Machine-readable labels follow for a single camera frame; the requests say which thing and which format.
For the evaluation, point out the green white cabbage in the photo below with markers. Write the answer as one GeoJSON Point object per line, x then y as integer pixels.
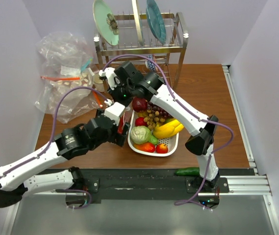
{"type": "Point", "coordinates": [140, 134]}

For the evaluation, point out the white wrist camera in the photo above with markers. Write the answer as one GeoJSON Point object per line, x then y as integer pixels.
{"type": "Point", "coordinates": [114, 110]}
{"type": "Point", "coordinates": [109, 75]}

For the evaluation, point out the clear polka dot zip bag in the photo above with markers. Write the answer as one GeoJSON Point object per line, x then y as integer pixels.
{"type": "Point", "coordinates": [128, 109]}

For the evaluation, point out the pile of clear plastic bags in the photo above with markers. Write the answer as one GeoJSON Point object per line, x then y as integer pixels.
{"type": "Point", "coordinates": [67, 72]}

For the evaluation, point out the green cucumber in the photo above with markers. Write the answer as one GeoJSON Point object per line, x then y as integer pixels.
{"type": "Point", "coordinates": [189, 171]}

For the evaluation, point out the white perforated fruit tray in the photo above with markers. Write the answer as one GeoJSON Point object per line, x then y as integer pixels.
{"type": "Point", "coordinates": [170, 142]}

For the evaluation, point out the orange red pepper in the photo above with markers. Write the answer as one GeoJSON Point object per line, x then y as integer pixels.
{"type": "Point", "coordinates": [146, 147]}

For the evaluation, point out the small red apple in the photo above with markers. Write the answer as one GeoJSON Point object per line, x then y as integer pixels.
{"type": "Point", "coordinates": [161, 148]}

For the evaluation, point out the mint green flower plate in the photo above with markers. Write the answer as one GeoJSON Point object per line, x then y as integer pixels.
{"type": "Point", "coordinates": [106, 23]}

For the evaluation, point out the small red strawberry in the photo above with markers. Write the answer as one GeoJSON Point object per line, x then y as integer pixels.
{"type": "Point", "coordinates": [140, 121]}

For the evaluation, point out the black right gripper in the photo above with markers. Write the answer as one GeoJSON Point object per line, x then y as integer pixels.
{"type": "Point", "coordinates": [114, 94]}

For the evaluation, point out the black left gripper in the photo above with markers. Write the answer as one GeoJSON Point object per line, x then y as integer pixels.
{"type": "Point", "coordinates": [119, 139]}

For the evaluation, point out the red plastic lobster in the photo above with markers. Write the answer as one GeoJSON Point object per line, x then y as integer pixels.
{"type": "Point", "coordinates": [123, 120]}

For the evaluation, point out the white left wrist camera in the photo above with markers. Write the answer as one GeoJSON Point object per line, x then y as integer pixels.
{"type": "Point", "coordinates": [114, 110]}

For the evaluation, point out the cream ceramic cup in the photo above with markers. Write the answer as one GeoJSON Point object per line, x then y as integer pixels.
{"type": "Point", "coordinates": [98, 83]}

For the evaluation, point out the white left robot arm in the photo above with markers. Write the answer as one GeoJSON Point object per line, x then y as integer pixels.
{"type": "Point", "coordinates": [24, 177]}

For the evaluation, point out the large yellow banana bunch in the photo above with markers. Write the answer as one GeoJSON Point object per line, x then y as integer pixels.
{"type": "Point", "coordinates": [168, 130]}

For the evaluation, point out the purple grape bunch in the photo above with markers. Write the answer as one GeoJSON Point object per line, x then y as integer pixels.
{"type": "Point", "coordinates": [158, 111]}

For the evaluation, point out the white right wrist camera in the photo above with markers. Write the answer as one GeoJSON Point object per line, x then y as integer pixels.
{"type": "Point", "coordinates": [109, 75]}

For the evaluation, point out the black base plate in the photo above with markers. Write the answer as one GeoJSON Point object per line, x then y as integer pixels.
{"type": "Point", "coordinates": [145, 184]}

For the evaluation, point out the teal blue plate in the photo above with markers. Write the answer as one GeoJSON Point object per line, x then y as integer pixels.
{"type": "Point", "coordinates": [155, 21]}

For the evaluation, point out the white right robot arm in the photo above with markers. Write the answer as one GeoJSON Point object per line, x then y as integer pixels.
{"type": "Point", "coordinates": [201, 127]}

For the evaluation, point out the beige rimmed plate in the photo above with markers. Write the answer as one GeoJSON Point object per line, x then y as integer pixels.
{"type": "Point", "coordinates": [137, 20]}

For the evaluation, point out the steel dish rack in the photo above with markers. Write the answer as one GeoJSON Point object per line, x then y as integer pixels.
{"type": "Point", "coordinates": [169, 55]}

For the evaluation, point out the dark red apple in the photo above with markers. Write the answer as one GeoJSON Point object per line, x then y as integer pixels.
{"type": "Point", "coordinates": [139, 104]}

